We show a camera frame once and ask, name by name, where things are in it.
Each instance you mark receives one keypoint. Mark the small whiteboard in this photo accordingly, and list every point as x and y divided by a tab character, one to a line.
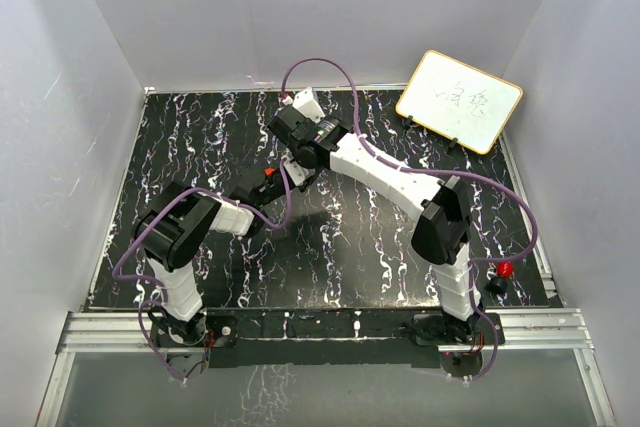
458	102

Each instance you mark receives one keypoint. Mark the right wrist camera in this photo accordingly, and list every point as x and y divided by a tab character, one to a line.
305	102

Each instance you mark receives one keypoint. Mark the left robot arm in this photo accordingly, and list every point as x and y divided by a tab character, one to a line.
177	226

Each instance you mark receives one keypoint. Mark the aluminium rail frame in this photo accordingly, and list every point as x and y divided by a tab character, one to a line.
346	247

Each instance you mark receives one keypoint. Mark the black base bar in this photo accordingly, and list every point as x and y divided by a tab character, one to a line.
335	336

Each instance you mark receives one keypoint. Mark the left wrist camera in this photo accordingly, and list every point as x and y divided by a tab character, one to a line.
299	177

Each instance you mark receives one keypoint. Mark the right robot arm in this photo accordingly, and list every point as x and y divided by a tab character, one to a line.
440	209

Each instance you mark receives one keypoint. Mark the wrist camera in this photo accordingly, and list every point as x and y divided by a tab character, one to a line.
299	177
305	102

